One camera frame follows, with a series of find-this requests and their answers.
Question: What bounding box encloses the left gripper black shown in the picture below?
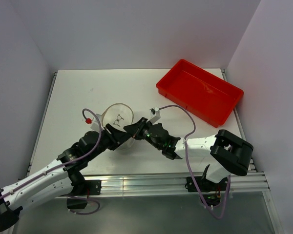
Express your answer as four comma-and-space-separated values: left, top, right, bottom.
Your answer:
86, 123, 131, 161

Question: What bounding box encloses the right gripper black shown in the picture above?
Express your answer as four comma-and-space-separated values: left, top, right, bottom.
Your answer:
124, 117, 163, 151

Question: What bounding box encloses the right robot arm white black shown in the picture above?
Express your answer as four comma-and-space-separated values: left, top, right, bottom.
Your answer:
124, 117, 253, 190

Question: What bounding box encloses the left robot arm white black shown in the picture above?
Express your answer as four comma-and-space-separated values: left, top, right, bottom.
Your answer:
0, 124, 131, 232

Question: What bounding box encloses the red plastic tray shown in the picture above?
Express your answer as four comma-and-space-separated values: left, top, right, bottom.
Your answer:
156, 59, 244, 128

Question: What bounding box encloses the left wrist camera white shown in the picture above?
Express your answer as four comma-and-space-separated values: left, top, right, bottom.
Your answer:
85, 115, 102, 132

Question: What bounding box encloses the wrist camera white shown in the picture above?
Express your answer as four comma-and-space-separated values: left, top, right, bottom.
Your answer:
85, 115, 102, 132
147, 107, 161, 124

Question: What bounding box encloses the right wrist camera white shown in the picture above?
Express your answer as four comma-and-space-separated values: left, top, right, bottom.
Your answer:
147, 107, 161, 124

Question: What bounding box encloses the aluminium frame rail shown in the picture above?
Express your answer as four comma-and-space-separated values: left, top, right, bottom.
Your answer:
84, 171, 270, 197

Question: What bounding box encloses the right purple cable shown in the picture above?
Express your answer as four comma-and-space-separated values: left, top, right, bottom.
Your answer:
158, 104, 231, 220

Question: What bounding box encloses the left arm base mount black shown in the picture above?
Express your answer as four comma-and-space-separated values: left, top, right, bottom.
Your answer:
66, 179, 102, 210

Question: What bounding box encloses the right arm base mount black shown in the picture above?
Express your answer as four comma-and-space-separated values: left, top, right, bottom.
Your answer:
194, 176, 228, 207

